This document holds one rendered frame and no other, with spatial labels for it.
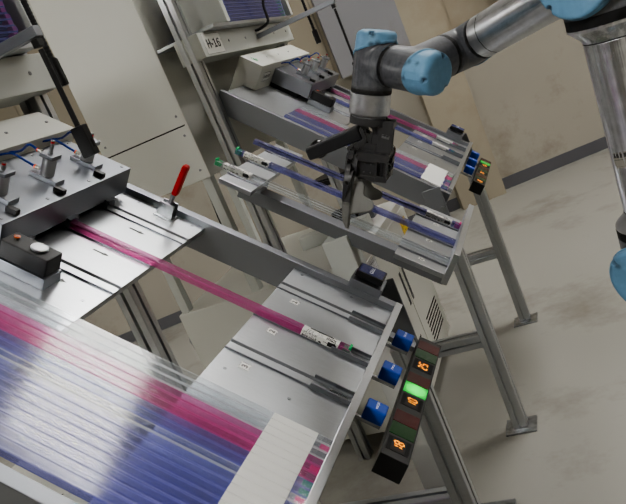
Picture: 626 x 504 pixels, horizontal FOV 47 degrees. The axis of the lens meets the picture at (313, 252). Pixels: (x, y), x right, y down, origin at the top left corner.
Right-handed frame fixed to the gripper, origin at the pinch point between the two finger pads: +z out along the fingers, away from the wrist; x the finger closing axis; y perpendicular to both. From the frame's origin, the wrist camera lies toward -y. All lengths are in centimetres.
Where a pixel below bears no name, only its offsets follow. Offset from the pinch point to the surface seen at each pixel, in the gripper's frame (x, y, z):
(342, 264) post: 7.8, -2.2, 13.6
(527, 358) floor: 99, 46, 74
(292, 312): -32.7, -0.8, 6.4
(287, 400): -54, 6, 8
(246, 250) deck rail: -18.1, -14.4, 3.3
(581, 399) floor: 65, 60, 67
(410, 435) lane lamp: -48, 21, 13
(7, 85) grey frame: -25, -57, -23
